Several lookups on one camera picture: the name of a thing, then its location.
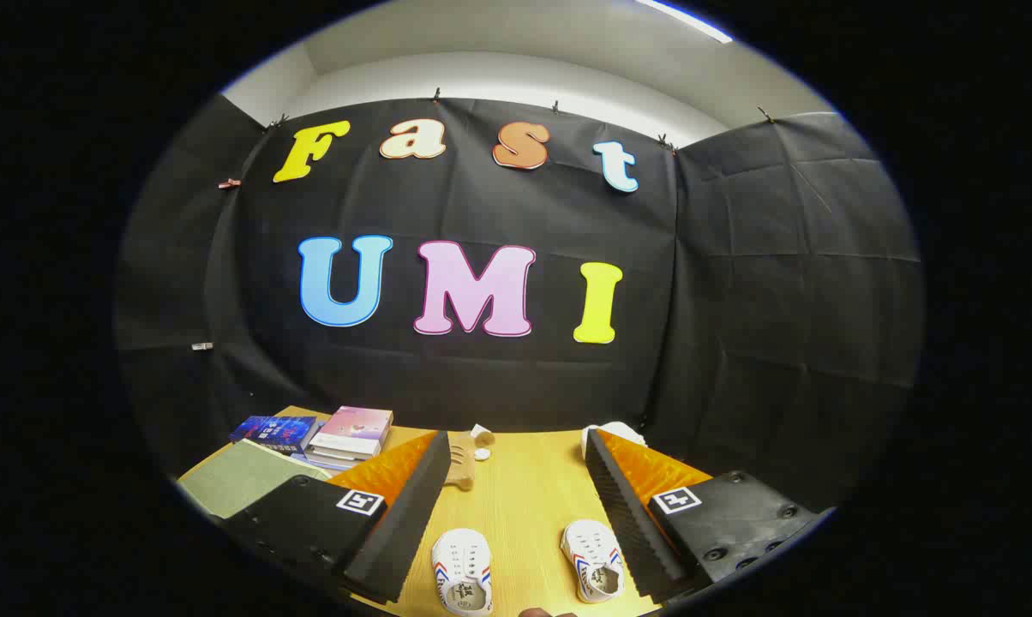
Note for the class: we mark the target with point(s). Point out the blue cover book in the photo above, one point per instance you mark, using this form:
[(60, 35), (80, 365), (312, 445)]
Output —
[(276, 431)]

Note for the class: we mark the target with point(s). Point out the white striped canvas shoe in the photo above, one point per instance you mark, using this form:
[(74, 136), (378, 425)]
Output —
[(593, 561), (463, 570)]

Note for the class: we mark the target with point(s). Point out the white plush toy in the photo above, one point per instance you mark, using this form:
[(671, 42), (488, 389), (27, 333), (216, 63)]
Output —
[(623, 431)]

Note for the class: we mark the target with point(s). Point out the pink cover book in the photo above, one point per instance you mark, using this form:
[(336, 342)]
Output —
[(355, 424)]

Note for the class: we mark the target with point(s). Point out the white paperback book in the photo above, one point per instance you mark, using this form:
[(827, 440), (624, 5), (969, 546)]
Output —
[(336, 455)]

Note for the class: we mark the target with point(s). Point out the green fabric storage box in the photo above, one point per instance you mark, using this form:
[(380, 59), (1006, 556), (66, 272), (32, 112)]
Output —
[(242, 480)]

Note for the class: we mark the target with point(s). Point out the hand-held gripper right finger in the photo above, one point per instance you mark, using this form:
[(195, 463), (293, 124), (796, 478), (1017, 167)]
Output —
[(627, 523)]

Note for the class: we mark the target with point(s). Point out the grey paperback book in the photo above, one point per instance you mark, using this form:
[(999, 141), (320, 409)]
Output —
[(327, 464)]

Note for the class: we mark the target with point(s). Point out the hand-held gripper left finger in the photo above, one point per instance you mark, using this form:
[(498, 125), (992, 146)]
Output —
[(404, 523)]

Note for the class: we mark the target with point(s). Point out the black backdrop cloth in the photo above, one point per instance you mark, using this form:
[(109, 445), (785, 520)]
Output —
[(739, 343)]

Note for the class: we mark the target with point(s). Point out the brown bread plush toy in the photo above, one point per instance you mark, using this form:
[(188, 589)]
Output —
[(460, 467)]

